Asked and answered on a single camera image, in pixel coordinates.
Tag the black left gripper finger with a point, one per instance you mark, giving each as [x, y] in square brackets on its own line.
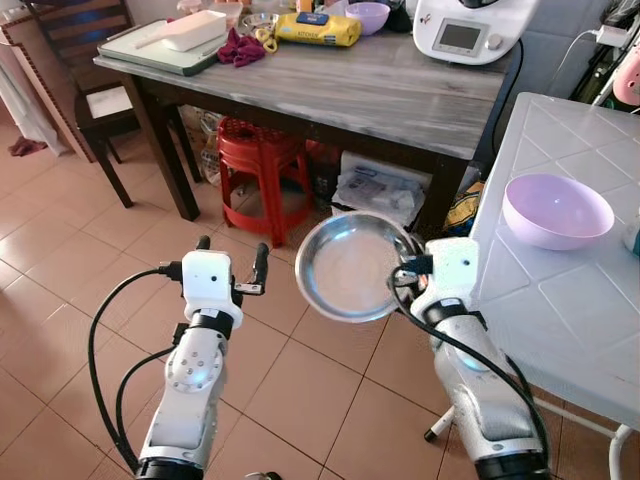
[203, 243]
[261, 262]

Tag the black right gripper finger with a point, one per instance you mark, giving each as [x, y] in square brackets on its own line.
[421, 248]
[404, 250]

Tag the round steel plate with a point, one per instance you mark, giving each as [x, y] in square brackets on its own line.
[350, 270]

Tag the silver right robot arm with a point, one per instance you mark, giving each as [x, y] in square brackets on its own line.
[480, 400]

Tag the yellow blue bag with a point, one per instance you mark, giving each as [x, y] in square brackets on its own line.
[465, 210]

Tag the printed white plastic bag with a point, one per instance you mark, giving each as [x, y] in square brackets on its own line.
[380, 180]

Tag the clear stuffed plastic bag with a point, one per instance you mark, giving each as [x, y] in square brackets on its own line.
[205, 140]

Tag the red plastic stool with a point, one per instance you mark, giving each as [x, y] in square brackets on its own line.
[255, 150]

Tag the white folding table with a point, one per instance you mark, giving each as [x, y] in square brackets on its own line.
[560, 300]

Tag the large lilac bowl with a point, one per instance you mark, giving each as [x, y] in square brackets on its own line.
[560, 225]

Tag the dark wooden chair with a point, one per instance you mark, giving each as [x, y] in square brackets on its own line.
[110, 128]

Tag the teal mug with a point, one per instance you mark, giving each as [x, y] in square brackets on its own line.
[636, 240]

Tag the grey top wooden table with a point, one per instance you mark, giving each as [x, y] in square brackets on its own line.
[350, 90]

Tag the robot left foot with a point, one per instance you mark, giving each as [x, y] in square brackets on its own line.
[262, 476]

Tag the magenta cloth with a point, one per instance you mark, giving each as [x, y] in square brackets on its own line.
[240, 50]

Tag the white green cutting board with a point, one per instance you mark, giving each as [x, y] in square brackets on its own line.
[140, 55]

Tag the dark red floor cloth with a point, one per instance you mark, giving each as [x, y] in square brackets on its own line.
[28, 147]

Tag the white hanging cloth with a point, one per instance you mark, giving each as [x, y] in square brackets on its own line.
[22, 100]

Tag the yellow packet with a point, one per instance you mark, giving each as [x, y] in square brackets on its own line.
[320, 32]

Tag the small purple bowl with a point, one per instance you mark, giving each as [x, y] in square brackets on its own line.
[370, 18]

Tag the pink round appliance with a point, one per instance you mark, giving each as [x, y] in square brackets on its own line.
[628, 80]

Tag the white kitchen machine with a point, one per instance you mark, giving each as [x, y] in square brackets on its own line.
[505, 20]

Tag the white power adapter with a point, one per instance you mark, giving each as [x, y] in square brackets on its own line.
[612, 35]

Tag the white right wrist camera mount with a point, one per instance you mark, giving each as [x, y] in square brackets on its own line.
[452, 275]

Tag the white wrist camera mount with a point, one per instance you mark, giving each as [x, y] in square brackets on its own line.
[205, 280]
[452, 275]

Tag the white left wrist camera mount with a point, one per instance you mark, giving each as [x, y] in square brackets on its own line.
[205, 280]

